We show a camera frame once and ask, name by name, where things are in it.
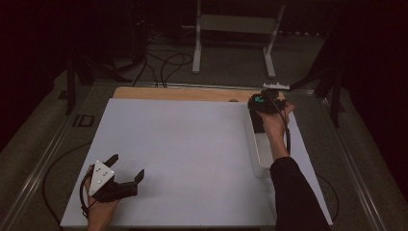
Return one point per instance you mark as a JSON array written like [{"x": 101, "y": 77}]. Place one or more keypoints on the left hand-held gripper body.
[{"x": 109, "y": 191}]

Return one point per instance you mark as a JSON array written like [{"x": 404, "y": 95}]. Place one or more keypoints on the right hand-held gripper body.
[{"x": 271, "y": 104}]

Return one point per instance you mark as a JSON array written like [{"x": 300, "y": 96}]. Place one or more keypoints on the white plastic storage bin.
[{"x": 263, "y": 150}]

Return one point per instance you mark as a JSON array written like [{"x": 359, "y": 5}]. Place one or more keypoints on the person's right hand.
[{"x": 277, "y": 128}]

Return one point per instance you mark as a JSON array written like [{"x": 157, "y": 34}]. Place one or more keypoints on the person's left hand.
[{"x": 99, "y": 215}]

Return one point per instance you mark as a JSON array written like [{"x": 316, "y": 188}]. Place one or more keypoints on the white table board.
[{"x": 176, "y": 154}]

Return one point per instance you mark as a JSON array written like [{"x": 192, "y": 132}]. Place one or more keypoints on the black tripod stand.
[
  {"x": 335, "y": 102},
  {"x": 71, "y": 93}
]

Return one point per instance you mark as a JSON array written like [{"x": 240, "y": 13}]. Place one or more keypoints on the white metal stand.
[{"x": 237, "y": 24}]

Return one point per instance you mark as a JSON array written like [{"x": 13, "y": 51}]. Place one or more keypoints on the metal floor rail frame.
[{"x": 32, "y": 189}]

